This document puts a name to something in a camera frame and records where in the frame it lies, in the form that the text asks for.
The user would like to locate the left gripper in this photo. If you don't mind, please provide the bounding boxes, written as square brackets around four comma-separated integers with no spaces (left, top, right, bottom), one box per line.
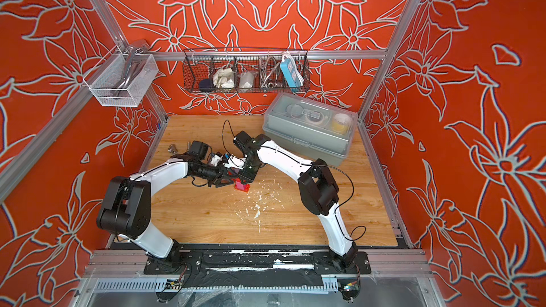
[193,163,236,188]

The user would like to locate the long red lego brick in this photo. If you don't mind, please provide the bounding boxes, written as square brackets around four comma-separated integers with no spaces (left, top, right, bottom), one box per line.
[235,182,250,193]

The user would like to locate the pink lego brick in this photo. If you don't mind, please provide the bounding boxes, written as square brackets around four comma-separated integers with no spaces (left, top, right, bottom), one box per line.
[235,181,248,189]

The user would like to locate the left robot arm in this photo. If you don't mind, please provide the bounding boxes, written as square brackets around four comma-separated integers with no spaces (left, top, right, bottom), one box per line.
[97,141,238,264]

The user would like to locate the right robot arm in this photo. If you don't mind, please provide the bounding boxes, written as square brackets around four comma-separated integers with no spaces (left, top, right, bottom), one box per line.
[233,132,358,273]

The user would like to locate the clear plastic storage box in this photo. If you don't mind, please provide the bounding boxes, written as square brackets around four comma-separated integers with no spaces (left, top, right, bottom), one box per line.
[262,93,358,166]

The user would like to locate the dark blue round object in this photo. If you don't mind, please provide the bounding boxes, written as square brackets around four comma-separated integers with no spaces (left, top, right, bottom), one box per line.
[198,78,216,92]

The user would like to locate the white crumpled cloth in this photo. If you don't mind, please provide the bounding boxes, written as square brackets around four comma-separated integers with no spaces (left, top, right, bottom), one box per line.
[213,68,235,89]

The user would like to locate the yellow tape roll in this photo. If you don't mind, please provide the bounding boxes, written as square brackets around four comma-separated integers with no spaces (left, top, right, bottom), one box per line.
[331,113,352,134]

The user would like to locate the blue white box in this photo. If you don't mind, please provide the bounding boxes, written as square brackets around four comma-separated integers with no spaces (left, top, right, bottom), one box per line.
[280,52,304,92]

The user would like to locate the metal tongs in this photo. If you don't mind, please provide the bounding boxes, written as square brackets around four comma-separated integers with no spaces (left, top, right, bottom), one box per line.
[112,40,149,98]

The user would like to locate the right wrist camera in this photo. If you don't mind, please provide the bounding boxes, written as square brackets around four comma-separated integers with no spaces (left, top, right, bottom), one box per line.
[225,155,246,169]

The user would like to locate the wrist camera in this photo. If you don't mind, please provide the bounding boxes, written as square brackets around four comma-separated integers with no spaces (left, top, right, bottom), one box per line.
[208,153,223,166]
[225,155,246,169]

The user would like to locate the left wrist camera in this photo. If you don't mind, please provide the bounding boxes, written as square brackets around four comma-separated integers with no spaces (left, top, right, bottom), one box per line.
[208,153,223,166]

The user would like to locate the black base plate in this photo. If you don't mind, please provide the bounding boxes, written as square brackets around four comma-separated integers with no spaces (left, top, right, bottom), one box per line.
[144,247,372,275]

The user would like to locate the black wire basket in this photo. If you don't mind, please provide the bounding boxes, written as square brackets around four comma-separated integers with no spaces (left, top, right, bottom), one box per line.
[182,47,310,94]

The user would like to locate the clear plastic wall bin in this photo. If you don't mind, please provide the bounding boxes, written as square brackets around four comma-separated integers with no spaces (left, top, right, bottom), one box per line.
[84,39,159,107]

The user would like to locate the aluminium frame rail right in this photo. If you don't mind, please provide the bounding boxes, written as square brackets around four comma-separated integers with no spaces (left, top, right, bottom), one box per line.
[358,123,415,249]

